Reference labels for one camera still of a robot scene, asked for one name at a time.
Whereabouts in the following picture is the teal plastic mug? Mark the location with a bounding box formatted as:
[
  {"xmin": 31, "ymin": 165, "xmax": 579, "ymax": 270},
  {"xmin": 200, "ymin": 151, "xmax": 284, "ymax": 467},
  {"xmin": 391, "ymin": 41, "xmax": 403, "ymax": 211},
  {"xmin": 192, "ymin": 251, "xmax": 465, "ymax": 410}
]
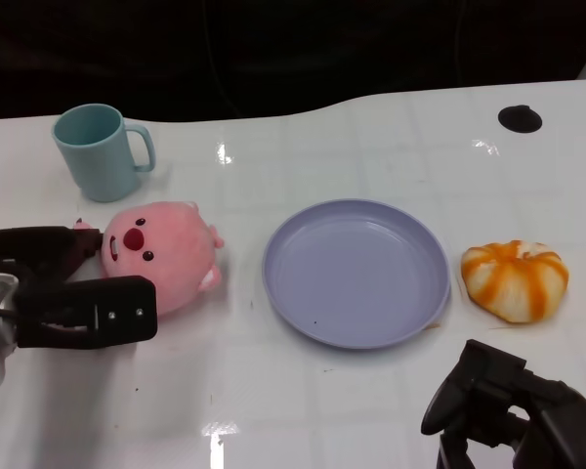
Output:
[{"xmin": 51, "ymin": 103, "xmax": 157, "ymax": 203}]

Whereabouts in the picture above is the black round table grommet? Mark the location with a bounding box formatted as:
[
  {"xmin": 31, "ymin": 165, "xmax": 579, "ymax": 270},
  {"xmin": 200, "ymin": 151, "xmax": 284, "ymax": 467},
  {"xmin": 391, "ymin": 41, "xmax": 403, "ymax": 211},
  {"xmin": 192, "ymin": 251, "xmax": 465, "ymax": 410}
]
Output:
[{"xmin": 497, "ymin": 105, "xmax": 543, "ymax": 133}]

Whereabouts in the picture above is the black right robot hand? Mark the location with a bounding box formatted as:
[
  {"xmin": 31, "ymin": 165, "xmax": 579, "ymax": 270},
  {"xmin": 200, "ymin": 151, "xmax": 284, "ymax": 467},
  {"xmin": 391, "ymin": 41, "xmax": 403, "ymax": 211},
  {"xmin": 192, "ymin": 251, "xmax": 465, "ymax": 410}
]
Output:
[{"xmin": 420, "ymin": 339, "xmax": 586, "ymax": 469}]

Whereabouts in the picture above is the orange striped white bun toy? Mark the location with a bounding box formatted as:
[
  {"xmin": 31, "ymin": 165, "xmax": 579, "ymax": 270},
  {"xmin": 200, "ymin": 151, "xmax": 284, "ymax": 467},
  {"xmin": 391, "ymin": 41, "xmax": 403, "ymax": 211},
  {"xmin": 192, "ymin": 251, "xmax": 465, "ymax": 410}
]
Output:
[{"xmin": 460, "ymin": 239, "xmax": 570, "ymax": 324}]

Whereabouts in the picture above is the pink plush beaver doll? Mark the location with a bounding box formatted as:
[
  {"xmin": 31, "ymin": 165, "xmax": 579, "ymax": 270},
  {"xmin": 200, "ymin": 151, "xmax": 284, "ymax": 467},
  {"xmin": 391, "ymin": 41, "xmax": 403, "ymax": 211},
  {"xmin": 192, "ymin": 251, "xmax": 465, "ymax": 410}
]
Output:
[{"xmin": 70, "ymin": 199, "xmax": 226, "ymax": 321}]

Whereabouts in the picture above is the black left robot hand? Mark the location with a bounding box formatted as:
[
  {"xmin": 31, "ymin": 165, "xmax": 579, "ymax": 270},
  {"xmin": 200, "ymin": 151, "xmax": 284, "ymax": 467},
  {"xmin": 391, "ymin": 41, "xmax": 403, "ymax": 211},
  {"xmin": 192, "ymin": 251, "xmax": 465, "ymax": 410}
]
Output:
[{"xmin": 0, "ymin": 225, "xmax": 157, "ymax": 352}]

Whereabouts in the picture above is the purple plastic plate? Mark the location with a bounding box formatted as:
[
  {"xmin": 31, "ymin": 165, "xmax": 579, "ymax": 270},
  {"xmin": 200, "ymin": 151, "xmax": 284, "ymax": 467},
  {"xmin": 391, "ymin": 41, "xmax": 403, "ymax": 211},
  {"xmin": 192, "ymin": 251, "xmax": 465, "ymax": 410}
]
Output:
[{"xmin": 261, "ymin": 197, "xmax": 453, "ymax": 351}]

